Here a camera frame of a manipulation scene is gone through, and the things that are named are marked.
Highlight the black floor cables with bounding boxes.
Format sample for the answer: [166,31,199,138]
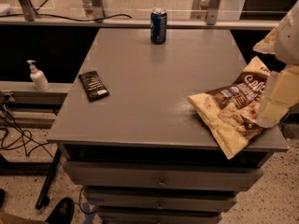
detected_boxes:
[0,91,55,159]

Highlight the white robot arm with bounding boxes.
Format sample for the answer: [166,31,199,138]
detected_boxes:
[257,1,299,128]

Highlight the brown and cream chip bag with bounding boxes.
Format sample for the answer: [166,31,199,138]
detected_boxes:
[188,56,270,160]

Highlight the black metal stand leg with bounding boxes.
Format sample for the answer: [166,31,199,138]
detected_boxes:
[36,149,61,210]

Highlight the white pump soap bottle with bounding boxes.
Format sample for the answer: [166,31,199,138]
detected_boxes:
[27,60,50,91]

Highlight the dark brown snack bar packet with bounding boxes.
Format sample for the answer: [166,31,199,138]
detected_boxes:
[78,71,109,103]

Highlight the grey drawer cabinet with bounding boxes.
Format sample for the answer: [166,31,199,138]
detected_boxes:
[48,28,288,224]

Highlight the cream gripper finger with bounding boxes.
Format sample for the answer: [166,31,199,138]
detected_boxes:
[257,64,299,128]

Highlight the blue pepsi can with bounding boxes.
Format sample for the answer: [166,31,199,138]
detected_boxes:
[150,8,167,44]

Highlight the black shoe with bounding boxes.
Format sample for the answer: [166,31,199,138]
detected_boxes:
[46,197,75,224]

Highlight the black cable on ledge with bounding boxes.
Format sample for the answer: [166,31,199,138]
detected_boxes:
[0,12,134,22]

